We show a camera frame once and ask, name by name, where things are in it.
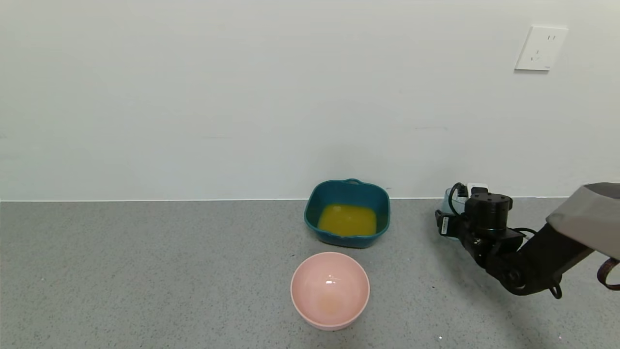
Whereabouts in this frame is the pink round bowl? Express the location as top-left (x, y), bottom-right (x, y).
top-left (291, 252), bottom-right (370, 331)

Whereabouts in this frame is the teal square plastic basin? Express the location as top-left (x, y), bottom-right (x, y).
top-left (304, 179), bottom-right (390, 249)

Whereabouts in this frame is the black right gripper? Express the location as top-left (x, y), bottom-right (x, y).
top-left (434, 209), bottom-right (466, 238)

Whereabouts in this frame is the dark strap loop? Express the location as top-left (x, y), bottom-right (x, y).
top-left (596, 257), bottom-right (620, 292)

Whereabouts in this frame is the white wall socket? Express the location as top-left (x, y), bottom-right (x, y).
top-left (514, 26), bottom-right (568, 72)

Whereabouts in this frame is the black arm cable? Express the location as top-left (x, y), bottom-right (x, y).
top-left (512, 226), bottom-right (563, 300)

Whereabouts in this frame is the orange juice liquid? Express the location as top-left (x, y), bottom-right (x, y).
top-left (317, 204), bottom-right (377, 237)

